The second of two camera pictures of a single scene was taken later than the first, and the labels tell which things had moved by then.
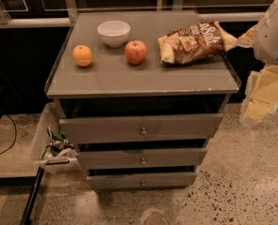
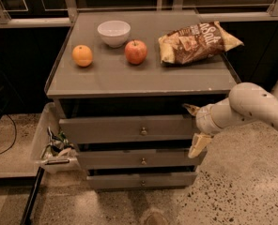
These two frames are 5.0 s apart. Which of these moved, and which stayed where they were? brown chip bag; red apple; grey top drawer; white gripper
Moved: white gripper
Stayed: brown chip bag; grey top drawer; red apple
